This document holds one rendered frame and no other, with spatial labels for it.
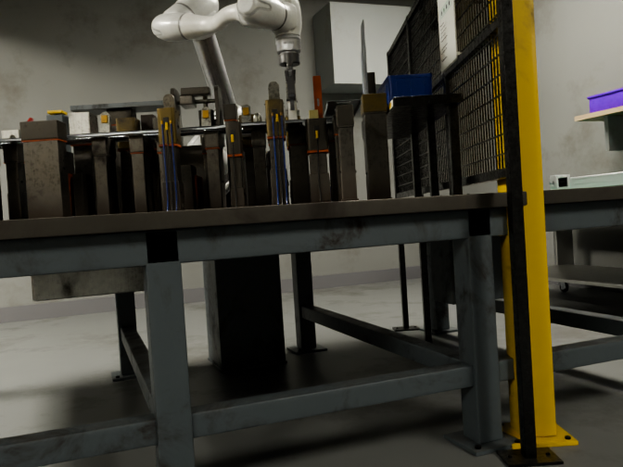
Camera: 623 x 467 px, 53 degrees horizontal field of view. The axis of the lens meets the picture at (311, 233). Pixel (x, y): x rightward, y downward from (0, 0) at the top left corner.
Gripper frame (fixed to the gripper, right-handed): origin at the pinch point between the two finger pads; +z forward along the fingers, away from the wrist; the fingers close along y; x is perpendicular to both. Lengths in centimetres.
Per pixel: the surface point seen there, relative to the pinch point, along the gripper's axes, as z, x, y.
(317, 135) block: 12.2, 7.4, 24.4
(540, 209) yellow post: 40, 66, 53
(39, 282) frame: 50, -66, 67
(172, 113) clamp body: 2.1, -38.4, 21.9
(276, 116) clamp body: 5.5, -5.1, 25.9
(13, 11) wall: -133, -210, -265
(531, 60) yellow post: -1, 66, 53
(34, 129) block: 4, -83, 21
